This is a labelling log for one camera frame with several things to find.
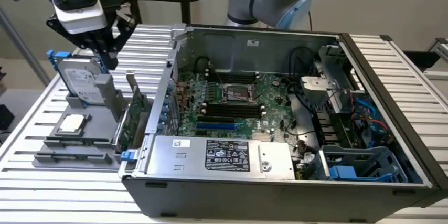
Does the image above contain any aluminium frame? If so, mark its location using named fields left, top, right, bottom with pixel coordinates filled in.
left=421, top=37, right=448, bottom=79

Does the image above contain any green RAM stick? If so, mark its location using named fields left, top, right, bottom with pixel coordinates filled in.
left=44, top=135, right=109, bottom=143

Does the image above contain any black looped wire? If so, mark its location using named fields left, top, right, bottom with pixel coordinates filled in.
left=284, top=119, right=316, bottom=141

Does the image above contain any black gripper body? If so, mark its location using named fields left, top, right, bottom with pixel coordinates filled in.
left=68, top=0, right=128, bottom=55

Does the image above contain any long black expansion slot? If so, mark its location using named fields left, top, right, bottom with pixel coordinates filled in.
left=196, top=116, right=236, bottom=124

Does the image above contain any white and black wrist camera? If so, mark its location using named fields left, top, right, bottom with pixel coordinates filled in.
left=44, top=0, right=108, bottom=35

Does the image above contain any CPU socket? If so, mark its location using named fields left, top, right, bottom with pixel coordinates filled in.
left=213, top=82, right=259, bottom=103

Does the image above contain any blue expansion slot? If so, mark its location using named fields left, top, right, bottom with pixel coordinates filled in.
left=195, top=122, right=236, bottom=131

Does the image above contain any blue and grey disk bay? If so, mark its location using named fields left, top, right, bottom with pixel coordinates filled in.
left=317, top=144, right=409, bottom=183

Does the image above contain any red wire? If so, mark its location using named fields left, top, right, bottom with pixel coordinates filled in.
left=368, top=118, right=391, bottom=142

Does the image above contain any green graphics card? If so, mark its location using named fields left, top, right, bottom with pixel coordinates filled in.
left=113, top=70, right=152, bottom=154

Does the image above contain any black open PC case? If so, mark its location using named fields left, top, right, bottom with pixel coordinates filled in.
left=117, top=23, right=441, bottom=222

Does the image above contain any hard disk with blue bracket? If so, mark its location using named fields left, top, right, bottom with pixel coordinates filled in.
left=45, top=49, right=109, bottom=104

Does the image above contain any grey metal pole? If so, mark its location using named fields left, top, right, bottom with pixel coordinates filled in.
left=0, top=6, right=51, bottom=87

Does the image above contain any grey parts rack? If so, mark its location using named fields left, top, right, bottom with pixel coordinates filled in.
left=32, top=73, right=156, bottom=168

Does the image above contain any blue wire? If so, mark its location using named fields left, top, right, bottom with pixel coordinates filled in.
left=352, top=97, right=383, bottom=148

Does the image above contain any blue case latch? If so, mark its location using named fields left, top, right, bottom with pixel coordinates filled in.
left=120, top=149, right=136, bottom=162

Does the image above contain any silver CPU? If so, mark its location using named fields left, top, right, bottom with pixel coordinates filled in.
left=57, top=114, right=87, bottom=132

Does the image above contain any green motherboard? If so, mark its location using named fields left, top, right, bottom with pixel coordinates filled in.
left=173, top=71, right=309, bottom=141

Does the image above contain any metal drive cage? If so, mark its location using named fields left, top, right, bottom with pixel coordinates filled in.
left=300, top=45, right=367, bottom=113

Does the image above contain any silver power supply unit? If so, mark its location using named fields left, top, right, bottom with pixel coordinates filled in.
left=144, top=135, right=297, bottom=180

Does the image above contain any black RAM slot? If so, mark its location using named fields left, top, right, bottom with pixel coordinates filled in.
left=204, top=102, right=265, bottom=107
left=204, top=105, right=265, bottom=111
left=203, top=113, right=265, bottom=119
left=207, top=70, right=259, bottom=76
left=203, top=109, right=265, bottom=114
left=207, top=77, right=260, bottom=82
left=207, top=74, right=259, bottom=79

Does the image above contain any small black box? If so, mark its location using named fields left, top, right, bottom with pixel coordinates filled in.
left=0, top=104, right=16, bottom=131

